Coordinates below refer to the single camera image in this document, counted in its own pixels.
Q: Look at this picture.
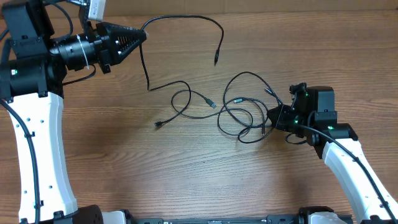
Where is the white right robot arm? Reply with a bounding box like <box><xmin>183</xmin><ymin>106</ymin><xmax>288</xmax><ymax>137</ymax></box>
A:
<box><xmin>267</xmin><ymin>83</ymin><xmax>397</xmax><ymax>223</ymax></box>

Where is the black USB cable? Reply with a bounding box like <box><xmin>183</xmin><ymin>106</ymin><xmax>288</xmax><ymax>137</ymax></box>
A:
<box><xmin>216</xmin><ymin>71</ymin><xmax>284</xmax><ymax>144</ymax></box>
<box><xmin>138</xmin><ymin>14</ymin><xmax>225</xmax><ymax>91</ymax></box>
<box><xmin>154</xmin><ymin>80</ymin><xmax>218</xmax><ymax>128</ymax></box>

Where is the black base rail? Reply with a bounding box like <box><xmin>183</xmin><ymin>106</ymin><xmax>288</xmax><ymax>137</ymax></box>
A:
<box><xmin>77</xmin><ymin>205</ymin><xmax>354</xmax><ymax>224</ymax></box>

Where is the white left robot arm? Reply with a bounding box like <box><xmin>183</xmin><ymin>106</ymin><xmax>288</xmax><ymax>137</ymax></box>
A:
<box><xmin>1</xmin><ymin>1</ymin><xmax>147</xmax><ymax>223</ymax></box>

